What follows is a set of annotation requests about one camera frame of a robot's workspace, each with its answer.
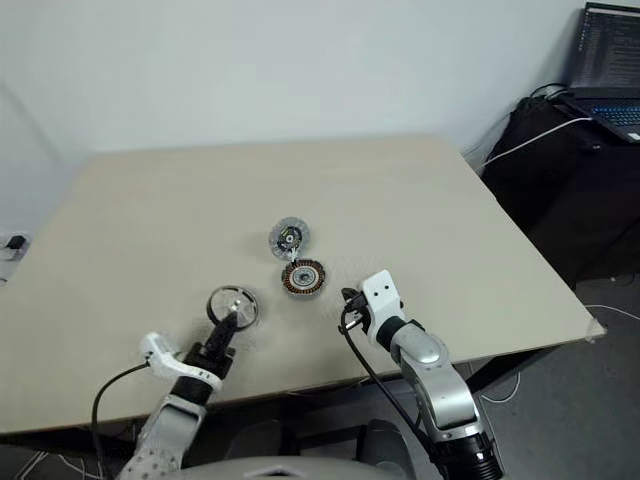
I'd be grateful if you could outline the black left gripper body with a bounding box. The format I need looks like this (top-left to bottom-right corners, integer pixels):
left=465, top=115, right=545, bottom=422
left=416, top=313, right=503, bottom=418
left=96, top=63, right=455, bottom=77
left=185, top=342, right=237, bottom=383

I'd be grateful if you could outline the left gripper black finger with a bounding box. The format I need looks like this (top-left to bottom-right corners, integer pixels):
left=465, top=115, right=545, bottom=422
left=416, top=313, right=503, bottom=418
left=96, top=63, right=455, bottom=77
left=222, top=309, right=242, bottom=352
left=203, top=309, right=237, bottom=351

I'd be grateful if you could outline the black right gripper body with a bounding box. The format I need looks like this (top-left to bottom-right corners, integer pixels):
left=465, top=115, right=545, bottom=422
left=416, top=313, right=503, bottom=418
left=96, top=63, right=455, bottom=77
left=344, top=292, right=374, bottom=335

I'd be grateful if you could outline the spoked silver rotor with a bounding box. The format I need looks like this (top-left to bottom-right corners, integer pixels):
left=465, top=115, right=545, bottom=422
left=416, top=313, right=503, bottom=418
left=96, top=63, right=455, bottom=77
left=206, top=284, right=260, bottom=329

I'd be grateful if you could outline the silver motor lid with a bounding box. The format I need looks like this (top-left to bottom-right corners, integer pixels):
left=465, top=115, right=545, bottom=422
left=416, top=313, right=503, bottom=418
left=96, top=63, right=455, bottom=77
left=267, top=215, right=312, bottom=260

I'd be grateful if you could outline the motor housing with copper windings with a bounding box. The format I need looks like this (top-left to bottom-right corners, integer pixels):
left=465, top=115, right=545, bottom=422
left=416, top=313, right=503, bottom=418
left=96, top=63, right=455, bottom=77
left=279, top=256, right=330, bottom=299

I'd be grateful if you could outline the silver robot torso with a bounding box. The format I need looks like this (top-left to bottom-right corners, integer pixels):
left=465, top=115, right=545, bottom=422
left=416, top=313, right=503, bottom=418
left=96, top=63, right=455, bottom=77
left=174, top=453, right=417, bottom=480

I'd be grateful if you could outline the black cabinet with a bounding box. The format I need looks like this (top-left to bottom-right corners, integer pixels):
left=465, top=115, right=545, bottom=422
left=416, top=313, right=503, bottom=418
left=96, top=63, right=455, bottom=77
left=481, top=94, right=640, bottom=287

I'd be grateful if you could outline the black open laptop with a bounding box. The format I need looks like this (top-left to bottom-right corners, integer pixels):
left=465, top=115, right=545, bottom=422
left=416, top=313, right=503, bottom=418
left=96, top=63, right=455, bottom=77
left=558, top=1, right=640, bottom=146

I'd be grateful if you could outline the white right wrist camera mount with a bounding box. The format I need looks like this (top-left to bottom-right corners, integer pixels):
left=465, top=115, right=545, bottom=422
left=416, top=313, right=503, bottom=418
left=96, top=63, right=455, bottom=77
left=360, top=269, right=406, bottom=347

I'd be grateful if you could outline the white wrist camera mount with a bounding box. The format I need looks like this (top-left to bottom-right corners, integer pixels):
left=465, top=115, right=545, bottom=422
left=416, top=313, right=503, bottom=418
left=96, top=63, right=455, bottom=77
left=138, top=330, right=224, bottom=396
left=360, top=269, right=406, bottom=347

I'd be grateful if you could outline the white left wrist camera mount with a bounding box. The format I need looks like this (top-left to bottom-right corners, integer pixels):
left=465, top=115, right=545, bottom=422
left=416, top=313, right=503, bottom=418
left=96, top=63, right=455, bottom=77
left=138, top=330, right=224, bottom=396

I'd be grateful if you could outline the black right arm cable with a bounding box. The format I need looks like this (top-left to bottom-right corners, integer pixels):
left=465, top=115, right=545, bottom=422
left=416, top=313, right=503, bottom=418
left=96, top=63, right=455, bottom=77
left=338, top=309, right=451, bottom=480

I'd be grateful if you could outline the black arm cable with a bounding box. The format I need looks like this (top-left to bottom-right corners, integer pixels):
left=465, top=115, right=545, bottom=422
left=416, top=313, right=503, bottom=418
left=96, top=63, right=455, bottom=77
left=338, top=309, right=451, bottom=480
left=91, top=362, right=152, bottom=480

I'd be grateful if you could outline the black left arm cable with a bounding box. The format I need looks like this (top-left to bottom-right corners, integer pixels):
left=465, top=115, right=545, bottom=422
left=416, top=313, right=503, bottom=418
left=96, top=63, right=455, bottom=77
left=91, top=362, right=152, bottom=480

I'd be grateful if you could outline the thin white floor cable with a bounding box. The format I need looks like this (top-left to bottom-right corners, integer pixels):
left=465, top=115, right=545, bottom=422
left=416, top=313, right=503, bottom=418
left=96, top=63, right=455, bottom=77
left=478, top=368, right=522, bottom=404
left=583, top=303, right=640, bottom=322

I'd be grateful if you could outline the white charging cable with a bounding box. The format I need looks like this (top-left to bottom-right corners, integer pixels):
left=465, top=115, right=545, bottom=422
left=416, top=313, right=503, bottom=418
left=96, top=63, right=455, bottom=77
left=481, top=115, right=594, bottom=169

